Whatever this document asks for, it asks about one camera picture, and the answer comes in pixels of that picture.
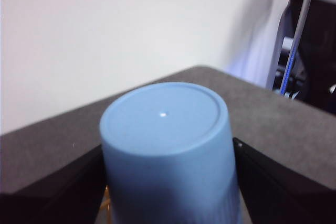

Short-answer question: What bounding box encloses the black background panel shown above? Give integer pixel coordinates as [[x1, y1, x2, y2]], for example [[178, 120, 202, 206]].
[[299, 0, 336, 116]]

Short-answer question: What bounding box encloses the blue ribbed cup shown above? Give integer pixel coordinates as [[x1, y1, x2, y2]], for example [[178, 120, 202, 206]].
[[99, 81, 244, 224]]

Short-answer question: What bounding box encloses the grey metal stand pole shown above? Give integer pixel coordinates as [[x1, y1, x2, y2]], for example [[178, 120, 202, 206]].
[[279, 0, 326, 96]]

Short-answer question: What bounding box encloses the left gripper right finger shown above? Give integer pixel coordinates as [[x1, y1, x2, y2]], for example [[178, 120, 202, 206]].
[[233, 137, 336, 224]]

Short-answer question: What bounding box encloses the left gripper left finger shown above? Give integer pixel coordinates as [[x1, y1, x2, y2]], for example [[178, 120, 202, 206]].
[[0, 144, 110, 224]]

